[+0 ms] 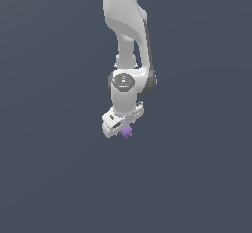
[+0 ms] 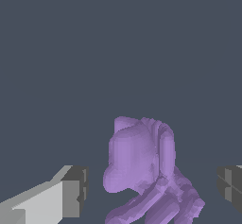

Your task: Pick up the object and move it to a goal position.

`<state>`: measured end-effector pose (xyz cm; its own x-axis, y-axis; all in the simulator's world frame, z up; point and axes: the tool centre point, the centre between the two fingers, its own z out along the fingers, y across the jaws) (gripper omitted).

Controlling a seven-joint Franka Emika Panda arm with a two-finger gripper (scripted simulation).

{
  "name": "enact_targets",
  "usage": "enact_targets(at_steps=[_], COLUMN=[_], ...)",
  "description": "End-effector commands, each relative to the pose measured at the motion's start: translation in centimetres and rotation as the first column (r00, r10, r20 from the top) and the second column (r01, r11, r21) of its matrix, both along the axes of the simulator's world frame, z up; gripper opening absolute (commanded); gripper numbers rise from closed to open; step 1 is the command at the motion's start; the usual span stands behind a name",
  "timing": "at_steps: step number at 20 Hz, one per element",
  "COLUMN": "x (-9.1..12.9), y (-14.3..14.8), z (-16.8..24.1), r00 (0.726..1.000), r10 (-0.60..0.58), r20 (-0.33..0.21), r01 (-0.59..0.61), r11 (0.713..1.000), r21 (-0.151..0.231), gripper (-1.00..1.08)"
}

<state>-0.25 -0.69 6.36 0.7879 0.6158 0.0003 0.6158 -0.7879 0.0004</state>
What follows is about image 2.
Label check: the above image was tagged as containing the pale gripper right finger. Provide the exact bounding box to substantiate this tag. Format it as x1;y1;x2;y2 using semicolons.
216;164;242;215

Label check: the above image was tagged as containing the purple animal figurine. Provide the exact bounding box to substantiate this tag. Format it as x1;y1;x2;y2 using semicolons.
102;116;206;224

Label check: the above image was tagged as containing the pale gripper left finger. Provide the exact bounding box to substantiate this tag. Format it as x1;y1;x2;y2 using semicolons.
0;164;90;224

